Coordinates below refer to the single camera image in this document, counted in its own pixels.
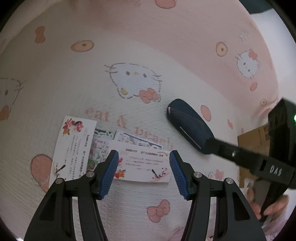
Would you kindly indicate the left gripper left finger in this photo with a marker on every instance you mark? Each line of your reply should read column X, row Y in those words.
column 53, row 219

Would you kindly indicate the brown cardboard box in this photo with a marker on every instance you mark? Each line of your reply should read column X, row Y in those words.
column 256, row 140

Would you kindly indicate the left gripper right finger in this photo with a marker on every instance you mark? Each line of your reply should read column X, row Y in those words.
column 235, row 219

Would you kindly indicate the sticker sheet packet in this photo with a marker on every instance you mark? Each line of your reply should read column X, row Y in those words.
column 102, row 139

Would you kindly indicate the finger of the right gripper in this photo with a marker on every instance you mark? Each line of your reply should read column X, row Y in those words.
column 241, row 157

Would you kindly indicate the floral printed white card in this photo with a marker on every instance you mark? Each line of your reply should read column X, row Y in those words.
column 72, row 149

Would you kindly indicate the dark denim glasses case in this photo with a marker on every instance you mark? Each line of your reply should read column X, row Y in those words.
column 187, row 121

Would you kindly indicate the dark teal curtain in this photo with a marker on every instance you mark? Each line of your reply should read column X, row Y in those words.
column 258, row 6

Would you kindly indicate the pink Hello Kitty blanket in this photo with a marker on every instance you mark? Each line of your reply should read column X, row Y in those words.
column 121, row 63

